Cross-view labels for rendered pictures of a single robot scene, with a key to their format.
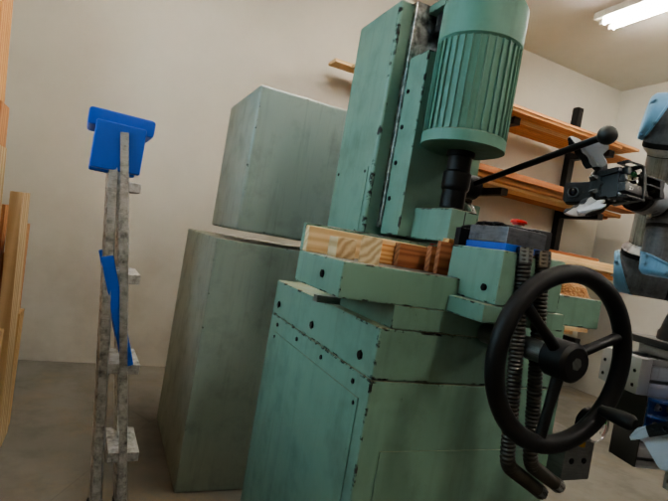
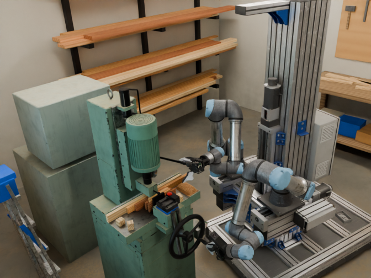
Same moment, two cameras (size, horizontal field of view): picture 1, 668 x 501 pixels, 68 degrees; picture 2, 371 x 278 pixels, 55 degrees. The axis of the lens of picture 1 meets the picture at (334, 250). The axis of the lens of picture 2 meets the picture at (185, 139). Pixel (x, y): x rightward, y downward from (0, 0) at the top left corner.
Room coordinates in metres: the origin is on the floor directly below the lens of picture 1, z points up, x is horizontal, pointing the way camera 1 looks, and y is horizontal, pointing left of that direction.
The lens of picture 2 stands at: (-0.77, 0.13, 2.30)
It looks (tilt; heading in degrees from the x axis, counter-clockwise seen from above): 28 degrees down; 341
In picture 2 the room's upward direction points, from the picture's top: 3 degrees counter-clockwise
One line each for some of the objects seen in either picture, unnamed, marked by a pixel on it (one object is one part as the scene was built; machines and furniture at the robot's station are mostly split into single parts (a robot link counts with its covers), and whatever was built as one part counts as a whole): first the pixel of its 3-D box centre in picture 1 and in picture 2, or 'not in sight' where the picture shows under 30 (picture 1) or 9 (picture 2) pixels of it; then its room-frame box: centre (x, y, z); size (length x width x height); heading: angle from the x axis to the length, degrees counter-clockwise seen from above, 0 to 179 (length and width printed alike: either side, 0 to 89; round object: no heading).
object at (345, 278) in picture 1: (467, 294); (160, 212); (0.96, -0.27, 0.87); 0.61 x 0.30 x 0.06; 114
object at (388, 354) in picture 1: (398, 326); (140, 209); (1.17, -0.18, 0.76); 0.57 x 0.45 x 0.09; 24
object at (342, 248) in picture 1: (341, 248); (120, 222); (0.91, -0.01, 0.92); 0.04 x 0.04 x 0.04; 27
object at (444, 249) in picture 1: (482, 264); (162, 199); (0.99, -0.30, 0.93); 0.22 x 0.01 x 0.06; 114
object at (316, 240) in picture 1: (433, 259); (146, 196); (1.08, -0.22, 0.92); 0.60 x 0.02 x 0.05; 114
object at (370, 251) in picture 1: (370, 250); (130, 225); (0.85, -0.06, 0.92); 0.04 x 0.03 x 0.05; 86
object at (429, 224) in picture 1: (442, 230); (147, 187); (1.08, -0.22, 0.99); 0.14 x 0.07 x 0.09; 24
